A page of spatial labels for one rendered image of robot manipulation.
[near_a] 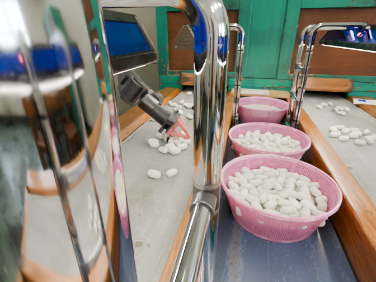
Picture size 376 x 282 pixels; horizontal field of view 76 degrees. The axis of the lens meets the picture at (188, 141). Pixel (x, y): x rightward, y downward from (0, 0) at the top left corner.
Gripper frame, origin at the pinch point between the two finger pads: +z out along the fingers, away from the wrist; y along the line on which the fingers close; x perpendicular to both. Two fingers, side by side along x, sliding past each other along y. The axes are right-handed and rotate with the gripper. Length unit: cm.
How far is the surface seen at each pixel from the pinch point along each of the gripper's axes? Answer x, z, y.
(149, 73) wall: 53, -55, 168
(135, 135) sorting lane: 14.4, -14.6, 1.6
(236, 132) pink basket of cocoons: -9.1, 13.9, 10.9
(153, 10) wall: 3, -85, 168
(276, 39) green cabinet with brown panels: -44, 9, 80
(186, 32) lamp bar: -25.1, -20.9, 1.8
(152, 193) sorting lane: 2.6, -0.6, -30.7
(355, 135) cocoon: -35, 46, 15
